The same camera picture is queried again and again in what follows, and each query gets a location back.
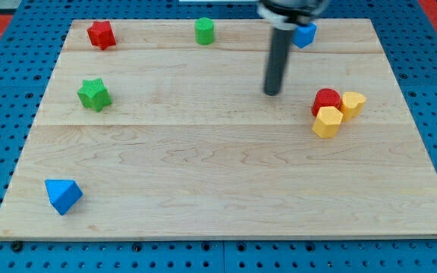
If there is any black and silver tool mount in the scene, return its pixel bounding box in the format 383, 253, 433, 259
257, 0, 329, 30

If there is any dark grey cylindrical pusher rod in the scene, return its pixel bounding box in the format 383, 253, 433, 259
263, 28, 294, 96

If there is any red star block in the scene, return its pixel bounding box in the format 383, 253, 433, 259
86, 20, 116, 50

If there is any green star block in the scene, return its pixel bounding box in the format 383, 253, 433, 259
77, 78, 112, 112

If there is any blue pentagon block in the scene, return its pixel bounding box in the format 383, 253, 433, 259
292, 23, 317, 49

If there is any red cylinder block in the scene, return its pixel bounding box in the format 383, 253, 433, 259
311, 88, 341, 116

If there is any green cylinder block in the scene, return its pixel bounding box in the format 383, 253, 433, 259
194, 17, 215, 46

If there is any yellow hexagon block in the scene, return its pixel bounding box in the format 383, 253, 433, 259
312, 106, 344, 139

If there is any yellow heart block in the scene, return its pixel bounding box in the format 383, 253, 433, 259
339, 92, 366, 122

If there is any light wooden board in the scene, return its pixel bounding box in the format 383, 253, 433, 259
0, 19, 437, 242

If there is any blue triangle block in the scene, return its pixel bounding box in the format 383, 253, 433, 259
45, 179, 83, 215

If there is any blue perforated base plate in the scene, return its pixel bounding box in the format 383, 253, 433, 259
0, 1, 437, 272

